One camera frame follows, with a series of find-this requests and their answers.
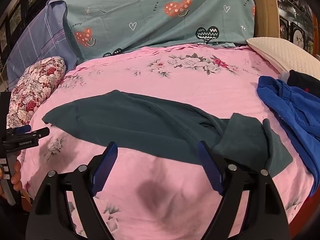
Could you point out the pink floral bedsheet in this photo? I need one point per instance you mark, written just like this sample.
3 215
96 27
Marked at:
175 80

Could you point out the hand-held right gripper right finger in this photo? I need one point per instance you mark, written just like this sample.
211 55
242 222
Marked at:
210 166

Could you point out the person's left hand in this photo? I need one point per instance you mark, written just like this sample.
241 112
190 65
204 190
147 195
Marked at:
17 172

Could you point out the red floral pillow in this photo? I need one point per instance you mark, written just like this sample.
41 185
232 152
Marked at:
37 85

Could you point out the blue garment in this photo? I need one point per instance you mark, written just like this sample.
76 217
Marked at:
297 110

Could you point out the teal heart print blanket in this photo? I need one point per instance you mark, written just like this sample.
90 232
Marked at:
140 17

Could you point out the dark green pants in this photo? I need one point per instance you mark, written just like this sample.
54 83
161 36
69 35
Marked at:
130 122

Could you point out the black garment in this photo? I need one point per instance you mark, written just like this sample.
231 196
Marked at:
305 80

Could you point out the round art black frame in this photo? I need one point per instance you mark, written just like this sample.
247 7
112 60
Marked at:
298 36
282 28

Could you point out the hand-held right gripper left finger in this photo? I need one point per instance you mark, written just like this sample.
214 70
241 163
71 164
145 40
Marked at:
105 170

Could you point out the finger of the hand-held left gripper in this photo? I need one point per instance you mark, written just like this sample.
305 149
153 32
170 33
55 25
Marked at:
37 133
21 129

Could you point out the blue plaid pillow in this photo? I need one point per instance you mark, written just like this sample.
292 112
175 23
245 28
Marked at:
37 45

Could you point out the wooden headboard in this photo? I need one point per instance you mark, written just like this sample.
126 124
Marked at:
266 7

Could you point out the white quilted pillow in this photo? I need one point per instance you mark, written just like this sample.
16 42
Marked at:
282 52

